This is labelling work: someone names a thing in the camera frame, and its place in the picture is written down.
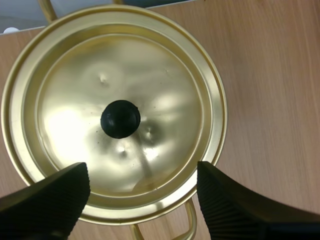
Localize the gold pot with two handles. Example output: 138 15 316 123
37 0 199 240

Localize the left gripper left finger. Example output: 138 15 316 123
0 161 91 240

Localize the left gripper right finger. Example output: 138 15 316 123
197 161 320 240

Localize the gold lid with black knob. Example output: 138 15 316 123
0 5 228 225

